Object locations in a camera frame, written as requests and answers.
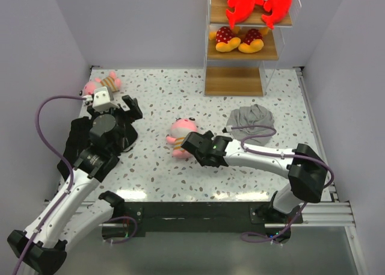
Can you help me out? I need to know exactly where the white wire wooden shelf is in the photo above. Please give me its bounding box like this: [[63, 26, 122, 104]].
[[205, 0, 301, 96]]

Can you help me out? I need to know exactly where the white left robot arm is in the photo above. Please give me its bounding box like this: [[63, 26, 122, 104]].
[[7, 94, 143, 274]]

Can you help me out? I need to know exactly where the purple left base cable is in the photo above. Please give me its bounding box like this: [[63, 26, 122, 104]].
[[103, 216, 138, 244]]

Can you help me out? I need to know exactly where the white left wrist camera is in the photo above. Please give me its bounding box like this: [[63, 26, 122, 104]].
[[82, 87, 117, 113]]

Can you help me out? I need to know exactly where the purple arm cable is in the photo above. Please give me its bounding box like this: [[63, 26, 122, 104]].
[[225, 125, 335, 188], [11, 94, 88, 275]]

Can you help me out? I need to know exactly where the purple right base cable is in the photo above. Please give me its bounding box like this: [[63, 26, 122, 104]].
[[241, 202, 307, 244]]

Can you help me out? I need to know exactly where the yellow plush polka dot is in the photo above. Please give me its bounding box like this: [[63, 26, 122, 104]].
[[209, 26, 241, 53], [238, 27, 270, 54]]

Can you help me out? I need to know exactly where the grey cloth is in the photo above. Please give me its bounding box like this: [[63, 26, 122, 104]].
[[226, 104, 274, 146]]

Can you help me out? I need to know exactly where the red shark plush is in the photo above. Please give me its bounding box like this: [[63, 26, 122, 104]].
[[261, 0, 292, 29], [226, 0, 264, 29]]

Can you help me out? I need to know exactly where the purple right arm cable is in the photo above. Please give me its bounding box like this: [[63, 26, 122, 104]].
[[225, 125, 335, 188]]

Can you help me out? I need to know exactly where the pink plush striped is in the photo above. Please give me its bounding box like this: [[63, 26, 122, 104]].
[[166, 117, 197, 159]]

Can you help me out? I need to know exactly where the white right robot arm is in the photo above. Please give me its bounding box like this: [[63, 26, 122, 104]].
[[182, 131, 329, 223]]

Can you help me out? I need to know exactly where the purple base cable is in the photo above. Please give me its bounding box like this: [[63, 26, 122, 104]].
[[241, 202, 307, 244], [103, 216, 138, 244]]

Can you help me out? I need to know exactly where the black cloth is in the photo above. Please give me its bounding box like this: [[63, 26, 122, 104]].
[[63, 114, 138, 182]]

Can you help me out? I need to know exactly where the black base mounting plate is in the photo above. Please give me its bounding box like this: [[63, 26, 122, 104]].
[[102, 202, 303, 238]]

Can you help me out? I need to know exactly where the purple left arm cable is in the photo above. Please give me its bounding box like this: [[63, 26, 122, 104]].
[[11, 94, 88, 275]]

